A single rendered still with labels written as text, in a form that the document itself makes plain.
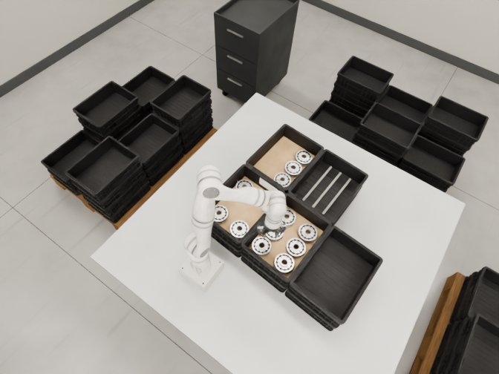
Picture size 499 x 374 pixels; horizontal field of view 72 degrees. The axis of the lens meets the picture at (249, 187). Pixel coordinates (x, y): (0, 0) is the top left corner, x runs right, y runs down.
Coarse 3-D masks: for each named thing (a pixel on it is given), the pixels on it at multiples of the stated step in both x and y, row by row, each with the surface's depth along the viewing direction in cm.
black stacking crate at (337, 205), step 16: (320, 160) 208; (336, 160) 205; (304, 176) 197; (320, 176) 207; (352, 176) 205; (304, 192) 201; (320, 192) 201; (336, 192) 202; (352, 192) 202; (320, 208) 196; (336, 208) 196
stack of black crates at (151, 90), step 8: (144, 72) 299; (152, 72) 305; (160, 72) 298; (136, 80) 296; (144, 80) 304; (152, 80) 307; (160, 80) 307; (168, 80) 300; (128, 88) 293; (136, 88) 301; (144, 88) 301; (152, 88) 302; (160, 88) 302; (144, 96) 296; (152, 96) 297; (144, 104) 278; (144, 112) 284; (152, 112) 290
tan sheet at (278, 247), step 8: (288, 208) 195; (296, 216) 192; (296, 224) 190; (312, 224) 190; (288, 232) 187; (296, 232) 187; (320, 232) 188; (280, 240) 184; (272, 248) 182; (280, 248) 182; (296, 248) 182; (272, 256) 179; (272, 264) 177; (296, 264) 178
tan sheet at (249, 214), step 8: (256, 184) 202; (232, 208) 193; (240, 208) 193; (248, 208) 194; (256, 208) 194; (232, 216) 190; (240, 216) 191; (248, 216) 191; (256, 216) 191; (224, 224) 188; (248, 224) 188
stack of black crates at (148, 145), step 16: (144, 128) 275; (160, 128) 279; (176, 128) 266; (128, 144) 269; (144, 144) 270; (160, 144) 270; (176, 144) 272; (144, 160) 249; (160, 160) 265; (176, 160) 288; (160, 176) 280
